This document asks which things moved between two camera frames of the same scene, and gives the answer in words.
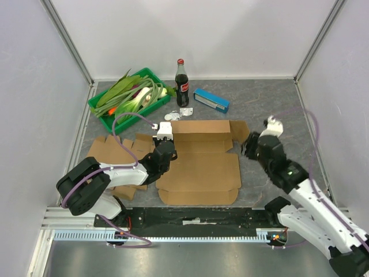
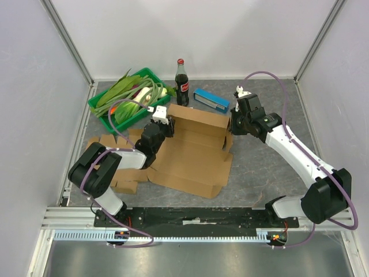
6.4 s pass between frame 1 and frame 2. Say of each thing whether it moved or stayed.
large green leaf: stayed
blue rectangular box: stayed
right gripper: moved
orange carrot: stayed
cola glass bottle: stayed
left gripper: moved
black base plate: stayed
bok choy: stayed
